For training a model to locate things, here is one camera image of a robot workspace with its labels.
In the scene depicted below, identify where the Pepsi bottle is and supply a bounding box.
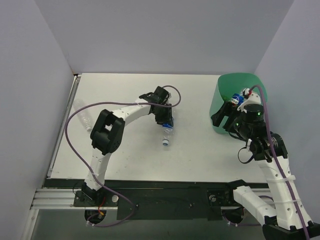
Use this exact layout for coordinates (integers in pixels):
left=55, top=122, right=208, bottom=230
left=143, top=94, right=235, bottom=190
left=162, top=123, right=174, bottom=147
left=229, top=93, right=244, bottom=106

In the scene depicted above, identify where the clear unlabelled bottle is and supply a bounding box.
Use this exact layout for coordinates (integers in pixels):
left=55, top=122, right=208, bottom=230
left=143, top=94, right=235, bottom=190
left=73, top=98, right=93, bottom=133

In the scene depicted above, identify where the green plastic bottle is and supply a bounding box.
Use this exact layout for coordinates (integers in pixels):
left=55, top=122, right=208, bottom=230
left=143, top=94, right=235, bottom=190
left=221, top=95, right=231, bottom=102

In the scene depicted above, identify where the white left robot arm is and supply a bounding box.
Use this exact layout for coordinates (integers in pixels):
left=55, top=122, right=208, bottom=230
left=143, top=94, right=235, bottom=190
left=81, top=86, right=174, bottom=206

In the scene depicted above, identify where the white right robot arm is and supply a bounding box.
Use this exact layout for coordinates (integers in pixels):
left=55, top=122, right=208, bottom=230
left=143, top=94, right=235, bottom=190
left=211, top=102, right=320, bottom=240

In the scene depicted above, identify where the green plastic bin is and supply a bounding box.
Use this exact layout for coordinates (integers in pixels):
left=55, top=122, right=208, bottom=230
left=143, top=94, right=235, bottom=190
left=209, top=73, right=268, bottom=141

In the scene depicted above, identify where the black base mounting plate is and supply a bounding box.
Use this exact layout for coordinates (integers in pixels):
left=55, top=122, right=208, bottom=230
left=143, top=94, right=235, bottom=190
left=73, top=180, right=245, bottom=224

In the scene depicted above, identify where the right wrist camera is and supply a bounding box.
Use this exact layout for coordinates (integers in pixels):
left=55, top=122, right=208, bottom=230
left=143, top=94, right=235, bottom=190
left=237, top=88, right=262, bottom=112

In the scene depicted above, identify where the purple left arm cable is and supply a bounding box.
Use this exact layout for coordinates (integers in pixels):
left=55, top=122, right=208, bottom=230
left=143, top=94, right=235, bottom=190
left=64, top=85, right=182, bottom=228

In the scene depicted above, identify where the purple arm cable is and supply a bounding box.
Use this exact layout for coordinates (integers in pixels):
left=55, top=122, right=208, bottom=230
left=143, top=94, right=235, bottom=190
left=64, top=85, right=182, bottom=228
left=222, top=84, right=312, bottom=240

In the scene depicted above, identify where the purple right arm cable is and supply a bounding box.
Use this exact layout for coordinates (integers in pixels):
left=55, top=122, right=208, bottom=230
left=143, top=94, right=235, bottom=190
left=222, top=84, right=312, bottom=240

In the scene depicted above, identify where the aluminium rail left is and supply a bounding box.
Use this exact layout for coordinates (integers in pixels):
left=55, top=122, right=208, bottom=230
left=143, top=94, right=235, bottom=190
left=30, top=188, right=75, bottom=210

